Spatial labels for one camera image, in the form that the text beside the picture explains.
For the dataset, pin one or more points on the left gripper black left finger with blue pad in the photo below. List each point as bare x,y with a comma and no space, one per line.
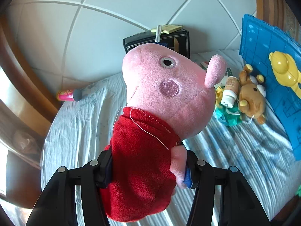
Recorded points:
57,204

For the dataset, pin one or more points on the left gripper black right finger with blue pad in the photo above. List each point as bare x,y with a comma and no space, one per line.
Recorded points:
239,205

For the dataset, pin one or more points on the pink pig plush red dress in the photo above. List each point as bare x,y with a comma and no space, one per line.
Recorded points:
168,101

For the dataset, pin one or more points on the yellow plastic toy tongs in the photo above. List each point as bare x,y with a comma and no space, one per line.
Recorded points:
285,71

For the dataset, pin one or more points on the white striped bed sheet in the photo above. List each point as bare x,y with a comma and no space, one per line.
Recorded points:
82,130

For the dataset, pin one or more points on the green plastic bag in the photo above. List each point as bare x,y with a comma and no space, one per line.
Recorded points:
225,115

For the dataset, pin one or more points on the brown bear plush toy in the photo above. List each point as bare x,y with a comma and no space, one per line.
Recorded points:
251,99

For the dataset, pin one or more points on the pink snack can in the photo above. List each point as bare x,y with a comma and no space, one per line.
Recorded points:
73,95

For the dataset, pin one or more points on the white pill bottle orange label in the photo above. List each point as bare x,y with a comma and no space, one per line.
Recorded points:
230,92

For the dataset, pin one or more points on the blue plastic crate lid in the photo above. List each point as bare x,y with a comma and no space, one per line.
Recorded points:
258,40

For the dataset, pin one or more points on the black gift box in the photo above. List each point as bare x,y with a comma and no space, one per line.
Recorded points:
179,41

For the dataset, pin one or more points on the blue feather duster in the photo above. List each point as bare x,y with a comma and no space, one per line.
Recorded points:
169,43

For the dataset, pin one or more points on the yellow sticky note pad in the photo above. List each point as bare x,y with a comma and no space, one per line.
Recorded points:
166,29

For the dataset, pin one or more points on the wooden bed frame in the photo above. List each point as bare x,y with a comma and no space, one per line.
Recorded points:
27,106

